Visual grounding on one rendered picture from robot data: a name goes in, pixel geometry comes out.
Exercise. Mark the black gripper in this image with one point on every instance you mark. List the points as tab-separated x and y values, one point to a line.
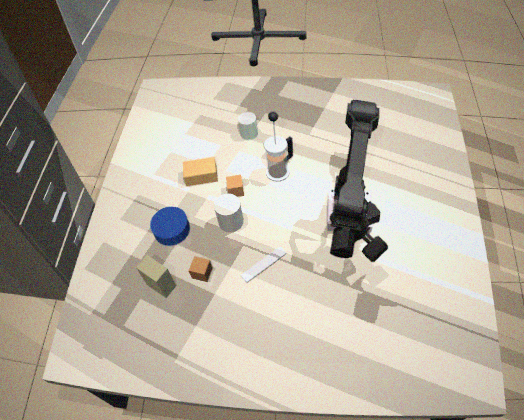
374	248

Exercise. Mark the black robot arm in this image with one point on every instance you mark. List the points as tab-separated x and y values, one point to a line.
349	196

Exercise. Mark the white flat bar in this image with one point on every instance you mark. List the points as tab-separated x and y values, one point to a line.
263	264

